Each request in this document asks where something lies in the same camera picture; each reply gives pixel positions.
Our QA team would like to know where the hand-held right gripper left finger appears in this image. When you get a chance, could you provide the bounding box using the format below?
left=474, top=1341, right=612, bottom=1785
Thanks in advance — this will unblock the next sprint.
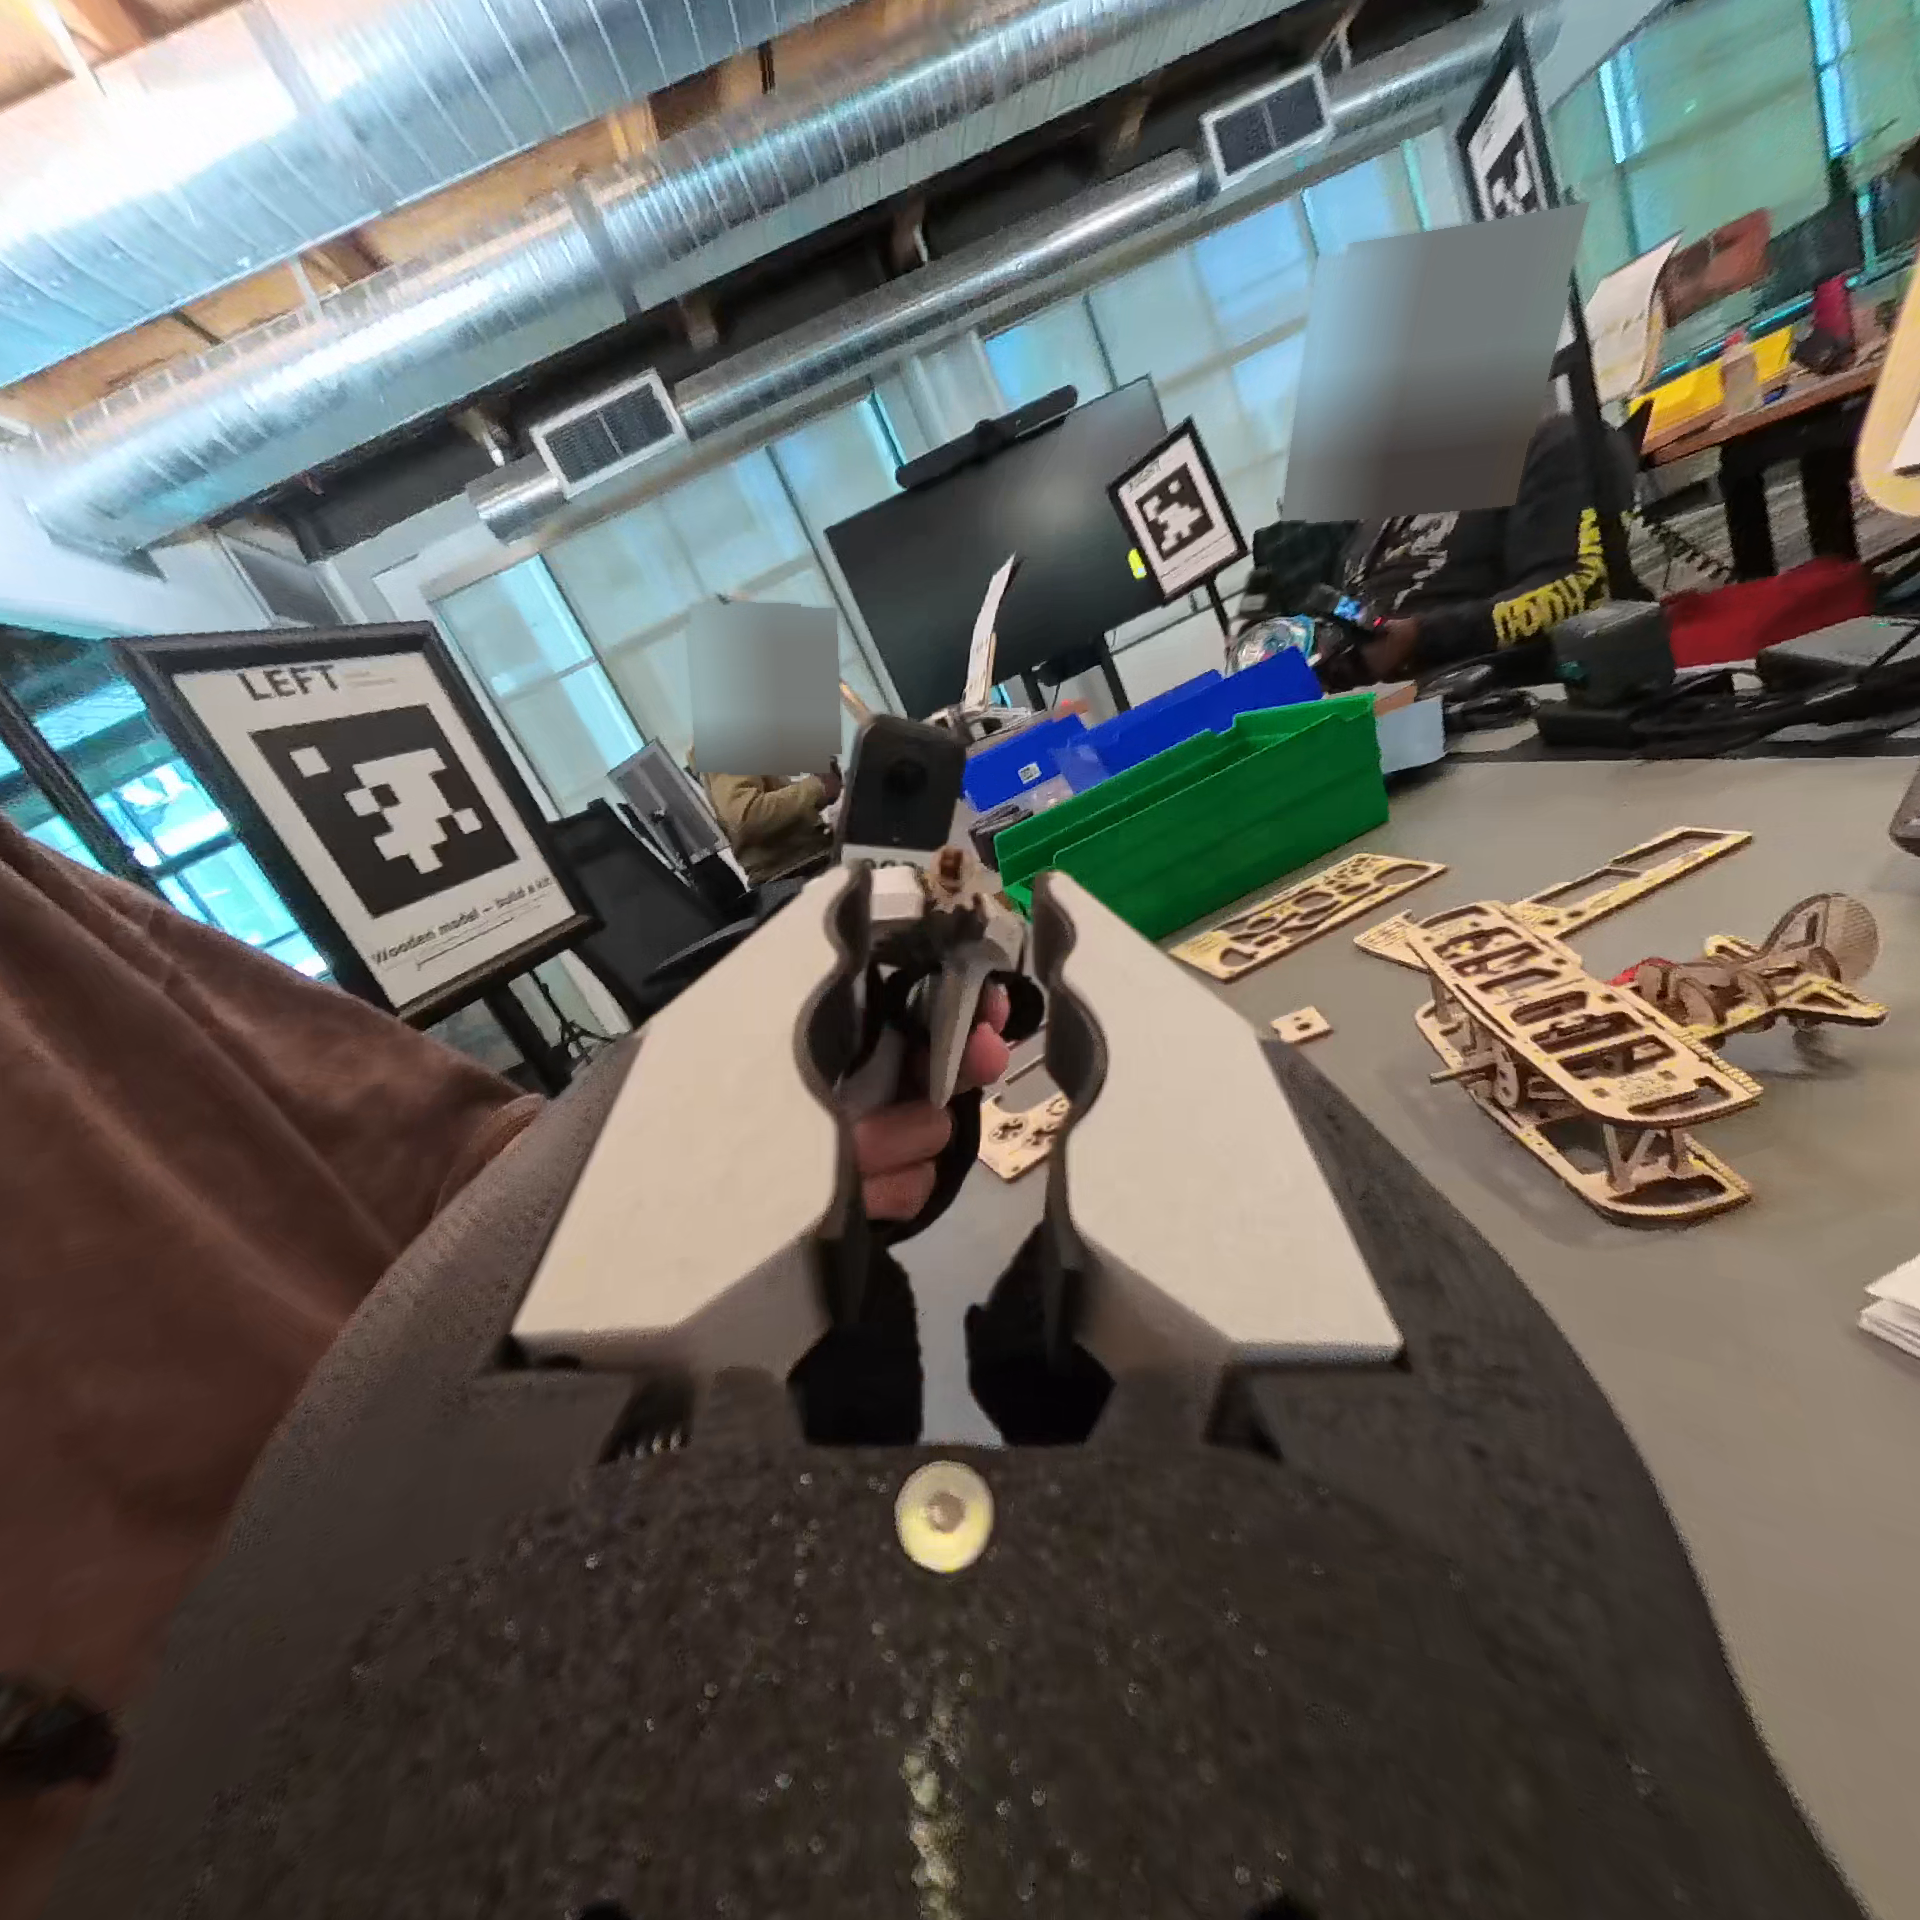
left=507, top=862, right=885, bottom=1419

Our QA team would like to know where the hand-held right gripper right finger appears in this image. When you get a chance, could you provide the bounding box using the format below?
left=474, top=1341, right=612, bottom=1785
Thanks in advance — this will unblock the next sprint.
left=1036, top=866, right=1405, bottom=1427

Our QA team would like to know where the grey desk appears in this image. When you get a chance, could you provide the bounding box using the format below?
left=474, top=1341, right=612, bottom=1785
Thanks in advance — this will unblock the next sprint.
left=900, top=749, right=1920, bottom=1920

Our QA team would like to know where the person's left hand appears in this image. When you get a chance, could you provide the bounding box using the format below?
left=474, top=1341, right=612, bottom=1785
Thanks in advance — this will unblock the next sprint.
left=852, top=982, right=1017, bottom=1219

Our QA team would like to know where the small wooden cutout piece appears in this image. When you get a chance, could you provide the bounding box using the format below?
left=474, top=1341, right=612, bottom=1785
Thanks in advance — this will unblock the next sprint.
left=977, top=1091, right=1074, bottom=1187

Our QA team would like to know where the black office chair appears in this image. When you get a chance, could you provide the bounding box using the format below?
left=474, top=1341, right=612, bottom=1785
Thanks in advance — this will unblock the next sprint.
left=546, top=795, right=813, bottom=1030

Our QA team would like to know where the blue plastic bin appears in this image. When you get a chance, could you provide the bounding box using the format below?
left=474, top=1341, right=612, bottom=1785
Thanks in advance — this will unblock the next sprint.
left=959, top=652, right=1323, bottom=819

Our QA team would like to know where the black monitor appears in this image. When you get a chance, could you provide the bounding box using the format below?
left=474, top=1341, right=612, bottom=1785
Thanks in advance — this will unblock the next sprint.
left=825, top=374, right=1187, bottom=722

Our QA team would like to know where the perforated wooden parts sheet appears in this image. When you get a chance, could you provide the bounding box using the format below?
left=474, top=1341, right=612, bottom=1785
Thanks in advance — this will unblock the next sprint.
left=1170, top=852, right=1448, bottom=984

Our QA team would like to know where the green plastic bin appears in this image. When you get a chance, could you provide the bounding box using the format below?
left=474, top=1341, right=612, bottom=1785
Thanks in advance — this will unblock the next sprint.
left=992, top=693, right=1389, bottom=945

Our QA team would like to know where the black video bar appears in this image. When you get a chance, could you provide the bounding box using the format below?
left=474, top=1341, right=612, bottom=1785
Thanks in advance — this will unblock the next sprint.
left=894, top=381, right=1082, bottom=488

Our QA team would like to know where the wooden airplane model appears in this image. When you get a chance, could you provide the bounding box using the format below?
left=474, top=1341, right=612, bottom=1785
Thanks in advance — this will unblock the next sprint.
left=1410, top=892, right=1890, bottom=1232

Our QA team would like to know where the small marker sign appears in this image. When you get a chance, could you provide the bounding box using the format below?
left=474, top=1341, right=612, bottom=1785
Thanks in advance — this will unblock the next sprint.
left=1107, top=418, right=1251, bottom=605

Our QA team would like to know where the white air vent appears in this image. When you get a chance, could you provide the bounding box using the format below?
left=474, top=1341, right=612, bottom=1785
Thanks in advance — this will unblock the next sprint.
left=1197, top=62, right=1340, bottom=191
left=527, top=368, right=691, bottom=501

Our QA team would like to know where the person's brown shirt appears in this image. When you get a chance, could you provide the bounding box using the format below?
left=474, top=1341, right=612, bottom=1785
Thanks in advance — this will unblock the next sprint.
left=0, top=816, right=549, bottom=1920

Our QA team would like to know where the framed marker sign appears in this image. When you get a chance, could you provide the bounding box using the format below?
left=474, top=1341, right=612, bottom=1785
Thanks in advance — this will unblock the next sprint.
left=112, top=619, right=603, bottom=1022
left=1456, top=17, right=1565, bottom=228

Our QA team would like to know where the dark grey cube device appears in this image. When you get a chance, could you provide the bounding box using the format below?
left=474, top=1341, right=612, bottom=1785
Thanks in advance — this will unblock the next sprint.
left=1552, top=601, right=1674, bottom=707

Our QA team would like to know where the red pouch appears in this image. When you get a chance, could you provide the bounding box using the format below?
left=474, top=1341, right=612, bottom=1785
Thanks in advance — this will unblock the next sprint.
left=1657, top=559, right=1877, bottom=669

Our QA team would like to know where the yellow plastic bin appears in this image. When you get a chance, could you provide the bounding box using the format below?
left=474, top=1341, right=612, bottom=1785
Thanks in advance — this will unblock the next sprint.
left=1631, top=360, right=1727, bottom=437

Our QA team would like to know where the tan board with paper sheet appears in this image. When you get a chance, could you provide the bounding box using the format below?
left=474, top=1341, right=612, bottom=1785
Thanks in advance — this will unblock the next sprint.
left=1852, top=248, right=1920, bottom=527

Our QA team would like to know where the empty wooden sheet frame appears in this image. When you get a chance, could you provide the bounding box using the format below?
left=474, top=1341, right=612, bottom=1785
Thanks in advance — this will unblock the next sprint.
left=1353, top=826, right=1755, bottom=968

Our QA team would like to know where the black cable bundle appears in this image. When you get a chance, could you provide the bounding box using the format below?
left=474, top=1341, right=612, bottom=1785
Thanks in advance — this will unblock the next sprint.
left=1447, top=645, right=1920, bottom=752

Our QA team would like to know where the large silver air duct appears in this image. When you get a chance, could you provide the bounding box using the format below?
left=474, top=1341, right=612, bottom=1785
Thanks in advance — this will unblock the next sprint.
left=0, top=0, right=1306, bottom=393

